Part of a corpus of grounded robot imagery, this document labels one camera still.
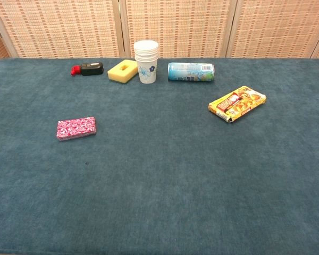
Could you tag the pink patterned box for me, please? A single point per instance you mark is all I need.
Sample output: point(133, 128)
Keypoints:
point(76, 128)

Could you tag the teal felt table cloth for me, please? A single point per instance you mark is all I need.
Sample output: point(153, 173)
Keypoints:
point(159, 172)

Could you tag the white flower-print paper cup stack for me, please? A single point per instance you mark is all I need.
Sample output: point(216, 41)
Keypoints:
point(146, 66)

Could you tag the light blue drink can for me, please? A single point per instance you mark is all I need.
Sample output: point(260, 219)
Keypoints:
point(190, 72)

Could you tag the yellow sponge with hole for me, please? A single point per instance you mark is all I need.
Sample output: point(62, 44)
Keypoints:
point(119, 73)

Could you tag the yellow snack box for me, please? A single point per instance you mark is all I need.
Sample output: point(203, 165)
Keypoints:
point(238, 104)

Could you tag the black device with red cap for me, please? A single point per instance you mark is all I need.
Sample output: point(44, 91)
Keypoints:
point(91, 68)

